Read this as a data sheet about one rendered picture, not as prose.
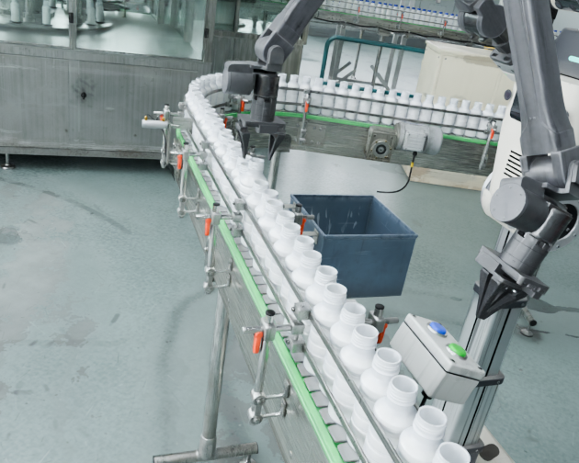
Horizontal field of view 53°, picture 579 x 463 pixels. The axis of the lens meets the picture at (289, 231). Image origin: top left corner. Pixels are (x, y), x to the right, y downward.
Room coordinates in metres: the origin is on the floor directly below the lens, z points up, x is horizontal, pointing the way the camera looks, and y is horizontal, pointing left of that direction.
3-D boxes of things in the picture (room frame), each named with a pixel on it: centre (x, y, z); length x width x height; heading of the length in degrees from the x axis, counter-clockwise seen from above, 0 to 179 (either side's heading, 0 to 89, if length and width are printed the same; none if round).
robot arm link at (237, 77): (1.31, 0.14, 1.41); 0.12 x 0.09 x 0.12; 112
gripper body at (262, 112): (1.33, 0.11, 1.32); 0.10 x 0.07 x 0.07; 112
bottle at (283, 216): (1.11, 0.01, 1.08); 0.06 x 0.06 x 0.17
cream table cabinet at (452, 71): (5.41, -1.53, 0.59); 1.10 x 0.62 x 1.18; 94
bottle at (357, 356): (0.72, -0.14, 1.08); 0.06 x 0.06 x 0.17
